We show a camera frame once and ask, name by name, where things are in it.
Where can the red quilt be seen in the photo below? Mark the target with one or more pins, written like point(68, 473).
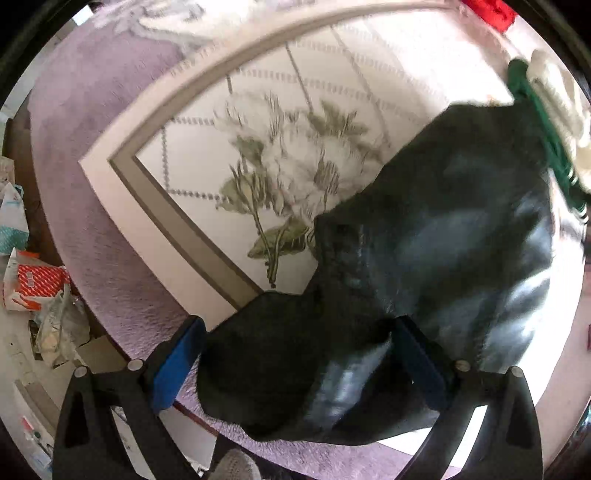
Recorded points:
point(489, 11)

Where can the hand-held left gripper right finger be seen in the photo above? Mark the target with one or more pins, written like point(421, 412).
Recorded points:
point(418, 364)

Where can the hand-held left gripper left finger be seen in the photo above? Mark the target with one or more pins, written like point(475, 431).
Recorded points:
point(178, 364)

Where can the black leather jacket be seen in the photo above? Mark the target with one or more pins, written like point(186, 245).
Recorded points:
point(415, 258)

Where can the green striped jacket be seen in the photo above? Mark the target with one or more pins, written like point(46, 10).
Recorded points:
point(538, 115)

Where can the white fleece garment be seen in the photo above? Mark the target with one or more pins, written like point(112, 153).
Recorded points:
point(563, 106)

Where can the red patterned box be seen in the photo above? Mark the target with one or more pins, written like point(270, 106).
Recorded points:
point(39, 279)

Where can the clear plastic bag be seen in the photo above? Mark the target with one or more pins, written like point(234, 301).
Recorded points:
point(62, 323)

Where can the teal and white bag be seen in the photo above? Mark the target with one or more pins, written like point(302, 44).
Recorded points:
point(13, 217)

